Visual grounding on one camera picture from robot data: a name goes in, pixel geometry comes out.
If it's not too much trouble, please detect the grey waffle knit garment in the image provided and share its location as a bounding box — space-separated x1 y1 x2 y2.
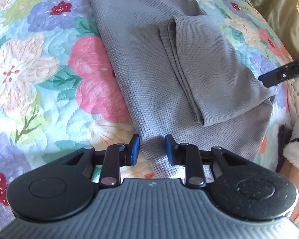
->
90 0 273 178

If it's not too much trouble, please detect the white fluffy plush toy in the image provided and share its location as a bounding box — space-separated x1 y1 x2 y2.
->
283 78 299 169

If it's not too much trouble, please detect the floral quilted bedspread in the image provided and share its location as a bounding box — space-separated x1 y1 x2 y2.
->
0 0 292 230

